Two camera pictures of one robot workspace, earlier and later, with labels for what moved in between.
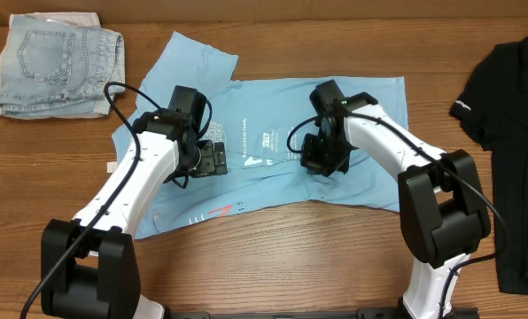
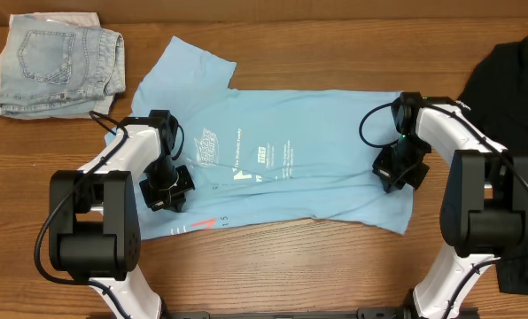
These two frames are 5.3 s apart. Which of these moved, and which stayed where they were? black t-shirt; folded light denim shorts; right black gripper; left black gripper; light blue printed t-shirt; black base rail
Moved: left black gripper; right black gripper; light blue printed t-shirt
Stayed: folded light denim shorts; black t-shirt; black base rail
